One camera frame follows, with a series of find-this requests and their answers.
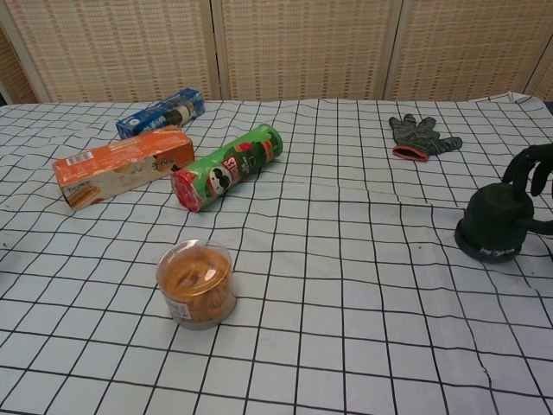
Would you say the woven folding screen panel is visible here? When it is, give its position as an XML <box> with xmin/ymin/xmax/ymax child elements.
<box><xmin>213</xmin><ymin>0</ymin><xmax>405</xmax><ymax>102</ymax></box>
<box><xmin>386</xmin><ymin>0</ymin><xmax>553</xmax><ymax>103</ymax></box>
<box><xmin>0</xmin><ymin>0</ymin><xmax>219</xmax><ymax>105</ymax></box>

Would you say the blue cookie box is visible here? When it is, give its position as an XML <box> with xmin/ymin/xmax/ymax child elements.
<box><xmin>115</xmin><ymin>87</ymin><xmax>206</xmax><ymax>140</ymax></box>

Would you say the green Pringles can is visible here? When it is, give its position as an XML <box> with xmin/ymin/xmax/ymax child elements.
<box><xmin>170</xmin><ymin>123</ymin><xmax>284</xmax><ymax>214</ymax></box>

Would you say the orange cracker box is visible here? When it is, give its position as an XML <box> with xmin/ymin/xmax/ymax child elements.
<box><xmin>52</xmin><ymin>124</ymin><xmax>195</xmax><ymax>212</ymax></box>

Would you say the white black checkered tablecloth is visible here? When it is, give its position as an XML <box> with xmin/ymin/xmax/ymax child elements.
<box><xmin>0</xmin><ymin>90</ymin><xmax>553</xmax><ymax>415</ymax></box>

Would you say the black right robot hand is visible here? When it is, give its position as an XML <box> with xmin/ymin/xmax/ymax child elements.
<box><xmin>501</xmin><ymin>143</ymin><xmax>553</xmax><ymax>237</ymax></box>

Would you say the grey work glove red cuff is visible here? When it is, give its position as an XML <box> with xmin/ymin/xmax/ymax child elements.
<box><xmin>388</xmin><ymin>113</ymin><xmax>464</xmax><ymax>163</ymax></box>

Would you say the clear tub of rubber bands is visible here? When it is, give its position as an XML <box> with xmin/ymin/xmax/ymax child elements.
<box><xmin>155</xmin><ymin>239</ymin><xmax>238</xmax><ymax>331</ymax></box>

